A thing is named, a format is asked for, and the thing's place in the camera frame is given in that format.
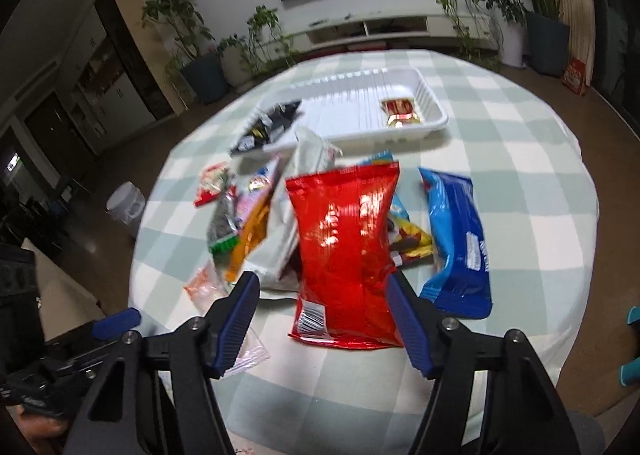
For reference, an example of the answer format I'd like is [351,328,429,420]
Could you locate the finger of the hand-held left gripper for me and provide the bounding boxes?
[45,307,142,353]

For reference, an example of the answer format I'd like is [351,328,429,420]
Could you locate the black snack packet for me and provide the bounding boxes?
[230,100,303,156]

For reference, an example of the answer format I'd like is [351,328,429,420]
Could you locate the red cardboard box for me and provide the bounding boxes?
[561,58,591,96]

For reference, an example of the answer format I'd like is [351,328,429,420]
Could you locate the pink snack packet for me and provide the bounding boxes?
[235,155,281,226]

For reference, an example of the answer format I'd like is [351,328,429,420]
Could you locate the large red chip bag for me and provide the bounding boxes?
[285,161,405,350]

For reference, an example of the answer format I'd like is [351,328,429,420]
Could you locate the white television cabinet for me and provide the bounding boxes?
[282,10,501,53]

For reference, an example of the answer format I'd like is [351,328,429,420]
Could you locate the dark green-edged snack packet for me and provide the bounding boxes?
[206,185,243,256]

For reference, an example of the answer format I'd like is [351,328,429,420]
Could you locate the trailing green plant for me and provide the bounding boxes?
[436,0,501,71]

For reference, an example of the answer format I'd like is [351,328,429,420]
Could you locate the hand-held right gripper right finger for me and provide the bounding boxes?
[386,272,583,455]

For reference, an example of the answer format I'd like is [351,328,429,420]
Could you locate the leafy plant in tall white pot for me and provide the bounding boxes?
[480,0,527,68]

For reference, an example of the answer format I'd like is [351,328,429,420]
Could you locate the white plastic bin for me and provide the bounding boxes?
[105,181,147,226]

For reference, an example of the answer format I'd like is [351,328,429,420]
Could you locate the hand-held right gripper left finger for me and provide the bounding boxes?
[62,271,261,455]

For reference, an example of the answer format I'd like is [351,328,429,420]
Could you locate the dark blue biscuit packet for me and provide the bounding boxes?
[417,166,493,320]

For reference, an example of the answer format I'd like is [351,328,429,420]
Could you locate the yellow brown snack packet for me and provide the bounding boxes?
[387,215,435,268]

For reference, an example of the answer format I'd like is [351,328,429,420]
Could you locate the bushy plant in white pot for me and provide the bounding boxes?
[217,5,301,88]

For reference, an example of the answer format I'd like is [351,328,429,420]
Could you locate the tall plant in blue pot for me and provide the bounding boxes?
[141,0,230,105]

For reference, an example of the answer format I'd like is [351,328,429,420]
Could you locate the light blue snack packet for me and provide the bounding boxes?
[356,150,407,221]

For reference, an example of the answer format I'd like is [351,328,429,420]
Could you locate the person's left hand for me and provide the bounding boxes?
[14,414,70,455]

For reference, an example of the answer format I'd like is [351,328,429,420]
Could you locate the clear plastic bag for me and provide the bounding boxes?
[220,320,271,381]

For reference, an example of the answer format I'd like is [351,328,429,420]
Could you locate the white plastic tray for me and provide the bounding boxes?
[250,68,449,154]

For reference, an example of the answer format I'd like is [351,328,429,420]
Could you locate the large-leaf plant in dark pot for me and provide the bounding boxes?
[480,0,586,77]

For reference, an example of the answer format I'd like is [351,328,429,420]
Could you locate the dark glass door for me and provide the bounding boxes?
[590,0,640,136]

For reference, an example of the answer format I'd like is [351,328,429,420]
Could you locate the red gold candy packet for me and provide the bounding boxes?
[380,98,422,130]

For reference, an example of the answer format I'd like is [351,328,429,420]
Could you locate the red white fruit-print packet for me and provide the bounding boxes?
[194,161,232,207]

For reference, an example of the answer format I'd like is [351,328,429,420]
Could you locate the translucent orange snack packet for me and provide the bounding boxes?
[183,260,231,313]

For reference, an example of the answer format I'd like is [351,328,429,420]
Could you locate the wooden display cabinet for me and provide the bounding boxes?
[65,0,173,156]

